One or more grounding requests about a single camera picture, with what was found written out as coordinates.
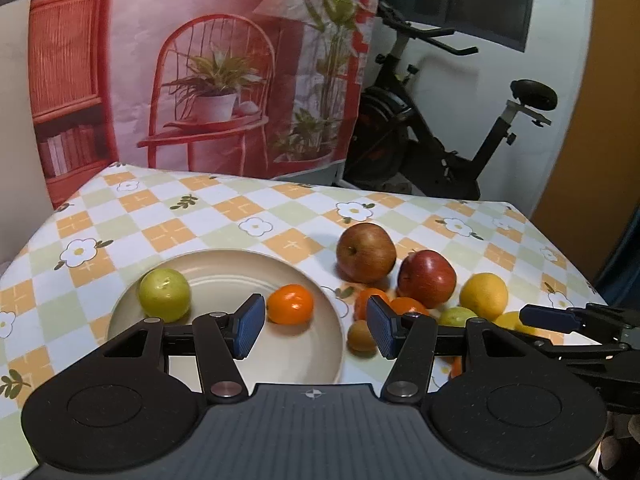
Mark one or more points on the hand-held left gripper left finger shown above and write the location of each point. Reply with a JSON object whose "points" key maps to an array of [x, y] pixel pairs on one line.
{"points": [[249, 327]]}

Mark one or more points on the black exercise bike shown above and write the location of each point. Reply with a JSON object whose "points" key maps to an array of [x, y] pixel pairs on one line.
{"points": [[400, 130]]}

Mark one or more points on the beige round plate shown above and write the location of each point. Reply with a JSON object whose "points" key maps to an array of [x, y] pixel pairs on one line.
{"points": [[210, 280]]}

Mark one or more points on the brownish red apple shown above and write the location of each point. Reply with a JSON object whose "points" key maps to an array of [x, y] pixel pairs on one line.
{"points": [[365, 252]]}

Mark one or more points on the orange tangerine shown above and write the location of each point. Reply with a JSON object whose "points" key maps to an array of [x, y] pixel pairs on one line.
{"points": [[410, 306], [290, 304], [375, 295]]}

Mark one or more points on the person's right hand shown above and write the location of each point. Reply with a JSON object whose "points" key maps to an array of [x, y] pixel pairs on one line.
{"points": [[624, 437]]}

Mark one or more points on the small green fruit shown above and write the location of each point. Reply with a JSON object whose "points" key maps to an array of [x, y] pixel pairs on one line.
{"points": [[456, 316]]}

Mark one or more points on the small tan fruit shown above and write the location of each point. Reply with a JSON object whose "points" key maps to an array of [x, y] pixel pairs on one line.
{"points": [[361, 336]]}

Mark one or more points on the brown wooden door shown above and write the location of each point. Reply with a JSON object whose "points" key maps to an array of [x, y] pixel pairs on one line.
{"points": [[600, 160]]}

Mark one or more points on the printed backdrop cloth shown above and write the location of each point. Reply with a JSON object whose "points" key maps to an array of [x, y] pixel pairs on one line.
{"points": [[200, 35]]}

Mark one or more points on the dark red apple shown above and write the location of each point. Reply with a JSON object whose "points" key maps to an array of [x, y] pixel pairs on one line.
{"points": [[427, 277]]}

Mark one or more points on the yellow lemon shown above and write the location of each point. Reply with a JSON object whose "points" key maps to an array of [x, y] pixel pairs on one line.
{"points": [[484, 296], [507, 321]]}

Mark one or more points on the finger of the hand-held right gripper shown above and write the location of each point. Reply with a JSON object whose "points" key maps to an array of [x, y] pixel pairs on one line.
{"points": [[590, 351], [547, 317]]}

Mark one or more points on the dark window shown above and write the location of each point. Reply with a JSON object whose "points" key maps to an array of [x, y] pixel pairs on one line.
{"points": [[475, 0]]}

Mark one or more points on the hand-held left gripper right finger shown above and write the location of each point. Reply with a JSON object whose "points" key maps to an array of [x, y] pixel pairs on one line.
{"points": [[382, 327]]}

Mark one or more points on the yellow-green guava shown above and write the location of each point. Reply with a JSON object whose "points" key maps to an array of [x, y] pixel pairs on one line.
{"points": [[165, 294]]}

